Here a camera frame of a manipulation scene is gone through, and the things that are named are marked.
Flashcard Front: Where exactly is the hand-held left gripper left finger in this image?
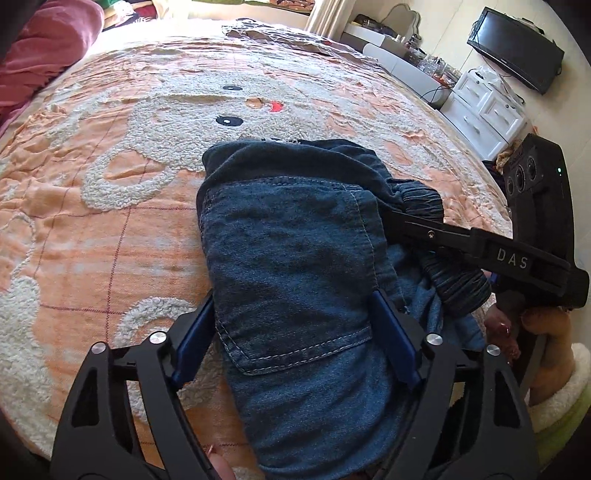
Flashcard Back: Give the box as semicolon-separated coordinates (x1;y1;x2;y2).
48;288;222;480

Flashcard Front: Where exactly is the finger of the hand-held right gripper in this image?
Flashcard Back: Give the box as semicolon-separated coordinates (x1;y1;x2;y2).
383;205;477;260

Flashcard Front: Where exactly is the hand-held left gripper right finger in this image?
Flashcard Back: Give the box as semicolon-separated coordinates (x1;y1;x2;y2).
369;288;541;480

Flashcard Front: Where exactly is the blue denim pants lace trim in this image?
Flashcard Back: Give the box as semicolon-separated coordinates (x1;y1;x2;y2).
196;138;492;477

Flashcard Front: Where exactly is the person's right hand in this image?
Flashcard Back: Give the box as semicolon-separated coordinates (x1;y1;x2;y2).
484;302;523;366

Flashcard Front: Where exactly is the person's left hand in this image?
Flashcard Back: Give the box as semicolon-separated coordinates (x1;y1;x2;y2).
207;444;237;480

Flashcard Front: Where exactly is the dark clothing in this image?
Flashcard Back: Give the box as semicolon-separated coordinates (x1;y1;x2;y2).
481;157;507;186

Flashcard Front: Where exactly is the brown furry garment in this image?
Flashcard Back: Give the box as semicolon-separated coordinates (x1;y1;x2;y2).
495;137;528;172

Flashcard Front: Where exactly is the white dresser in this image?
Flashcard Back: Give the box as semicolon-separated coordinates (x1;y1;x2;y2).
441;69;530;161

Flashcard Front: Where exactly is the orange bunny blanket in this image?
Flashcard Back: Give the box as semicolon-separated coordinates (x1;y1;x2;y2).
0;21;514;462

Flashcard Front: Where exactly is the white cabinet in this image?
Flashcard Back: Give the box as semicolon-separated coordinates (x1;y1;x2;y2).
342;23;454;110

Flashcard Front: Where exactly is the clutter of small bottles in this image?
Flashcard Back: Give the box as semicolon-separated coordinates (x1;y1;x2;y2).
401;43;463;87

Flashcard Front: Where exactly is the black television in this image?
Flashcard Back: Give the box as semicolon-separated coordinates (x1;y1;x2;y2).
466;7;565;96

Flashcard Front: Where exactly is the grey quilt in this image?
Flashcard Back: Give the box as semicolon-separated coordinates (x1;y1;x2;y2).
222;18;385;62

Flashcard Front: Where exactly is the cream curtain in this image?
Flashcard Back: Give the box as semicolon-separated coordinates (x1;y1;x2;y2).
305;0;357;41

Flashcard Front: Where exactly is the pink blanket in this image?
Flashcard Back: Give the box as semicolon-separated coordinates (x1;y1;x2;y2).
0;0;105;136

